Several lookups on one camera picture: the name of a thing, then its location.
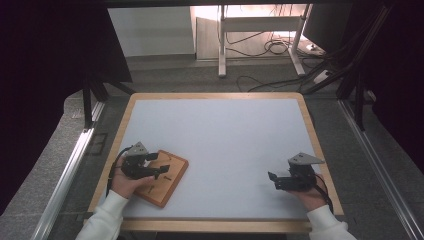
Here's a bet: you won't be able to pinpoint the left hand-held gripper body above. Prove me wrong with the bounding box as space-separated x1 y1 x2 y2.
120 141 158 181

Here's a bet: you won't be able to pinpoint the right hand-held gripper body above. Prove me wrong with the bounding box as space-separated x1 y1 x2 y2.
284 152 326 193

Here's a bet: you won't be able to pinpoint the wooden picture frame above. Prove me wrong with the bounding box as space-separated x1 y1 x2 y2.
133 149 190 209

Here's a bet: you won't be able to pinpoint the person's left hand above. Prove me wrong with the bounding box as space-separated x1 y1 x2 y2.
110 156 156 200

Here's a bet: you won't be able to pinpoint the person's right hand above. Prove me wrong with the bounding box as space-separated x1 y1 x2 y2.
289 184 330 213

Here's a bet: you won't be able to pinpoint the dark floor grate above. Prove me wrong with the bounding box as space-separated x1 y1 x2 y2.
86 132 109 156

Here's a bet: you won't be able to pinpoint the black metal stand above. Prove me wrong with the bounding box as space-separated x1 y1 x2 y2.
301 4 396 132
82 72 136 130

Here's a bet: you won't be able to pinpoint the white power strip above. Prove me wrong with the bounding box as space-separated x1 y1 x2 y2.
313 69 333 85

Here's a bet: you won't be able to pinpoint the white panel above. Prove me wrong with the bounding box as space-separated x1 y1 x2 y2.
107 6 196 58

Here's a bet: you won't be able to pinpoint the black curtain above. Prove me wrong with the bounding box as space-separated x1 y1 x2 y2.
0 0 133 216
361 0 424 168

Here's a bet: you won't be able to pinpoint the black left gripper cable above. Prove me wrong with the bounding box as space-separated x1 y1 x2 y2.
105 145 134 198

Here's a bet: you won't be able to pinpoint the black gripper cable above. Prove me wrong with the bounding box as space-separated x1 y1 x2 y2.
105 145 134 198
313 173 335 215

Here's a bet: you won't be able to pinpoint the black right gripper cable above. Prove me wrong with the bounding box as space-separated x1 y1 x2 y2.
313 173 335 215

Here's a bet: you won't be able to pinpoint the aluminium rail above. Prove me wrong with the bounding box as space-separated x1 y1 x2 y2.
337 99 424 240
30 101 106 240

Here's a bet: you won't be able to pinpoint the long black floor cable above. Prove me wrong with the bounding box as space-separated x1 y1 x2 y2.
235 68 326 93

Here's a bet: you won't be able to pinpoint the tangled black floor cables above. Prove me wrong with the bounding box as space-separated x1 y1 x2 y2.
225 30 323 58

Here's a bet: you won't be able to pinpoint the white desk frame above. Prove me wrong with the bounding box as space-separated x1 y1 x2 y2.
217 4 314 79

